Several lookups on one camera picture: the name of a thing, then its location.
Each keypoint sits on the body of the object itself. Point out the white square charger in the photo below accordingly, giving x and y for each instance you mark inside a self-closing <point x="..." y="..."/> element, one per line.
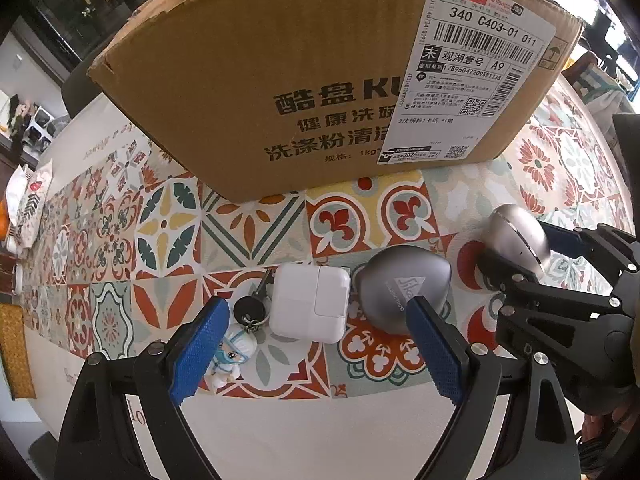
<point x="307" y="305"/>

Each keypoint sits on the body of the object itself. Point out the dark grey earbud case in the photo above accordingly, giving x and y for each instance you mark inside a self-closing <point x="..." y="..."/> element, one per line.
<point x="395" y="285"/>

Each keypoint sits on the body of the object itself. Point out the small red lid jar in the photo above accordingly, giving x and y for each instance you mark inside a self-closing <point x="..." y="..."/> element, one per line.
<point x="17" y="280"/>

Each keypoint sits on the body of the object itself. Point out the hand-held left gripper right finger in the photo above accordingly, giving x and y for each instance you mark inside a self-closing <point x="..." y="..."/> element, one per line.
<point x="435" y="355"/>

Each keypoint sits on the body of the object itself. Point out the brown cardboard box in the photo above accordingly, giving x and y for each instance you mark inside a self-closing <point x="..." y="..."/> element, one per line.
<point x="250" y="70"/>

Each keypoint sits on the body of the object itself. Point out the floral tissue pack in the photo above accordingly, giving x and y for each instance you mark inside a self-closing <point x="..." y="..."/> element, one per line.
<point x="32" y="205"/>

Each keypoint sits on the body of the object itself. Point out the person's right hand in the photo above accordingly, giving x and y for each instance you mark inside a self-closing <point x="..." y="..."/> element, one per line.
<point x="610" y="422"/>

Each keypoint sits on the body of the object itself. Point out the white storage shelf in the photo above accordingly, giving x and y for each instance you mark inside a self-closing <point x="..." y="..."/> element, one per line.
<point x="35" y="125"/>

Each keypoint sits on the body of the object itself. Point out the silver oval case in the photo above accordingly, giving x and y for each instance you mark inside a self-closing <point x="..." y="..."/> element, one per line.
<point x="517" y="235"/>

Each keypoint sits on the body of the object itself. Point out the orange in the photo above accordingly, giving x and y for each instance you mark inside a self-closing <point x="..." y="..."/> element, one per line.
<point x="2" y="220"/>

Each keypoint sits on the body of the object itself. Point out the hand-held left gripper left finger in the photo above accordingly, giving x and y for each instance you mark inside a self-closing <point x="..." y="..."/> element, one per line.
<point x="197" y="355"/>

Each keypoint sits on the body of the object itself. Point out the dark grey dining chair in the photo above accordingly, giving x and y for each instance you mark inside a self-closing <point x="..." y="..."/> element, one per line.
<point x="82" y="80"/>

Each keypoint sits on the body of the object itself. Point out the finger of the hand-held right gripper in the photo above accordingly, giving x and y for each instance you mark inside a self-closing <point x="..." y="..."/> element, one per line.
<point x="505" y="265"/>
<point x="562" y="240"/>

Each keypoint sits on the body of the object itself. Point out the striped cloth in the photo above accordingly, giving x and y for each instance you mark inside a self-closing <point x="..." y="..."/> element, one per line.
<point x="597" y="85"/>

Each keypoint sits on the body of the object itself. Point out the black glass sliding door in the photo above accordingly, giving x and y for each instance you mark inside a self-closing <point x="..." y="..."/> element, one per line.
<point x="100" y="5"/>

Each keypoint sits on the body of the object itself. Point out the yellow woven box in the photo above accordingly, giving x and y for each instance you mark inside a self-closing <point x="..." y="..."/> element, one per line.
<point x="15" y="350"/>

